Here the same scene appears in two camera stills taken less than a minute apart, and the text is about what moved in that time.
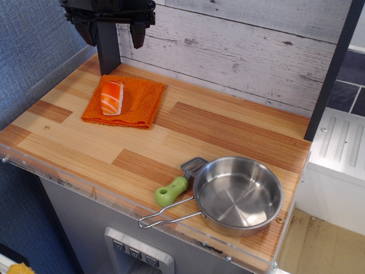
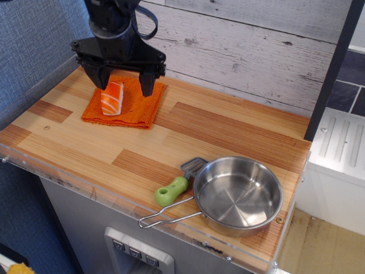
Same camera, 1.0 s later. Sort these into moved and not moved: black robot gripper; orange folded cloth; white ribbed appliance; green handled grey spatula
Moved: black robot gripper
Not moved: white ribbed appliance; green handled grey spatula; orange folded cloth
